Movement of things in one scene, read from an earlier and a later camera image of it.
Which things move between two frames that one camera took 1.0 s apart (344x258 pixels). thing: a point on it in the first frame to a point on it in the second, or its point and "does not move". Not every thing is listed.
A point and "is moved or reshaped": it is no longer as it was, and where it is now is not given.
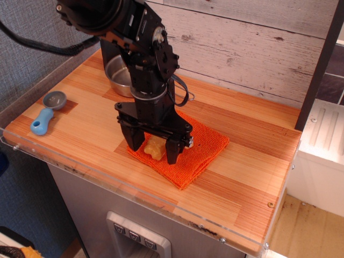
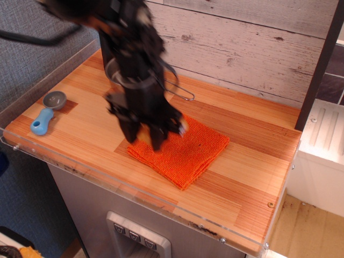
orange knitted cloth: x=207 y=143 does not move
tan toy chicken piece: x=156 y=147 is moved or reshaped
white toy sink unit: x=317 y=176 does not move
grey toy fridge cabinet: x=87 y=205 does not move
